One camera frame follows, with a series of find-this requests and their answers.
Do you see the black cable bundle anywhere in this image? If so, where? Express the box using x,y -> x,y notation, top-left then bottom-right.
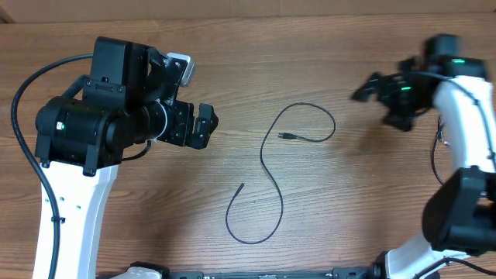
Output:
429,115 -> 446,187

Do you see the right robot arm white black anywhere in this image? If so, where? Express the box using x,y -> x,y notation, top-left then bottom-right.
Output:
332,34 -> 495,278

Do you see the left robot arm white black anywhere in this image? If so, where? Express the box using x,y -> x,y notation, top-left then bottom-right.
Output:
33,37 -> 219,278

